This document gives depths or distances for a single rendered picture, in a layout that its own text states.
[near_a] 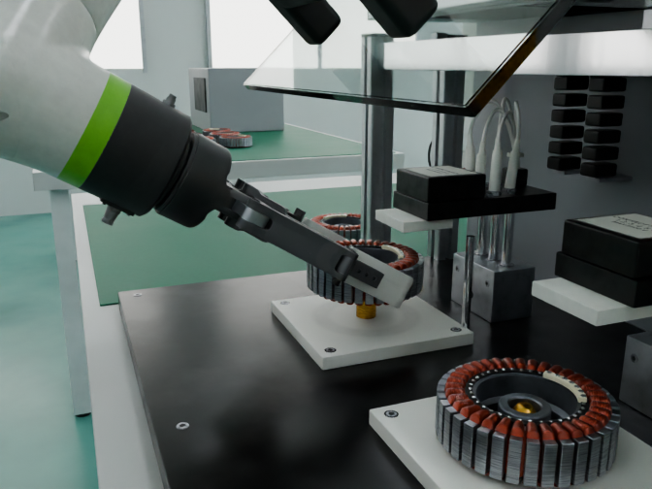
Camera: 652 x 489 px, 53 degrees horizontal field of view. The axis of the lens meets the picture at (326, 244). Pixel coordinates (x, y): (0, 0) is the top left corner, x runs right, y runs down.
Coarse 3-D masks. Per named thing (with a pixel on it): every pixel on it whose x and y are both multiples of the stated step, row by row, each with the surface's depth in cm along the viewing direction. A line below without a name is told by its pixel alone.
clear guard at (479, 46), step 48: (336, 0) 37; (480, 0) 22; (528, 0) 19; (576, 0) 18; (624, 0) 43; (288, 48) 37; (336, 48) 30; (384, 48) 26; (432, 48) 22; (480, 48) 20; (528, 48) 18; (336, 96) 26; (384, 96) 22; (432, 96) 20; (480, 96) 18
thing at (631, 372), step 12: (636, 336) 49; (648, 336) 49; (636, 348) 49; (648, 348) 48; (624, 360) 50; (636, 360) 49; (648, 360) 48; (624, 372) 50; (636, 372) 49; (648, 372) 48; (624, 384) 50; (636, 384) 49; (648, 384) 48; (624, 396) 50; (636, 396) 49; (648, 396) 48; (636, 408) 49; (648, 408) 48
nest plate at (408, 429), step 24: (384, 408) 47; (408, 408) 47; (432, 408) 47; (384, 432) 45; (408, 432) 44; (432, 432) 44; (624, 432) 44; (408, 456) 42; (432, 456) 41; (624, 456) 41; (648, 456) 41; (432, 480) 39; (456, 480) 39; (480, 480) 39; (504, 480) 39; (600, 480) 39; (624, 480) 39; (648, 480) 39
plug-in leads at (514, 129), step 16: (512, 112) 67; (512, 128) 67; (480, 144) 65; (496, 144) 63; (512, 144) 68; (480, 160) 65; (496, 160) 63; (512, 160) 64; (496, 176) 64; (512, 176) 65; (496, 192) 64
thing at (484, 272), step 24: (456, 264) 71; (480, 264) 67; (528, 264) 67; (456, 288) 71; (480, 288) 67; (504, 288) 65; (528, 288) 67; (480, 312) 67; (504, 312) 66; (528, 312) 67
